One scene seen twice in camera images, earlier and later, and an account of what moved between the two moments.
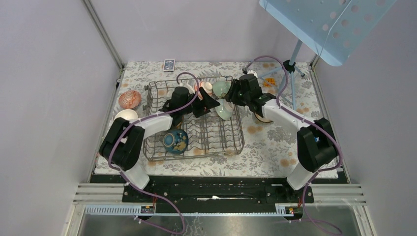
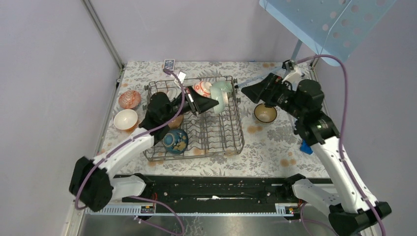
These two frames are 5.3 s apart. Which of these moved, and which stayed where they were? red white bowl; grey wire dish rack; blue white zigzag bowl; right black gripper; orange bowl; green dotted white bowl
Moved: green dotted white bowl; right black gripper
Stayed: orange bowl; red white bowl; blue white zigzag bowl; grey wire dish rack
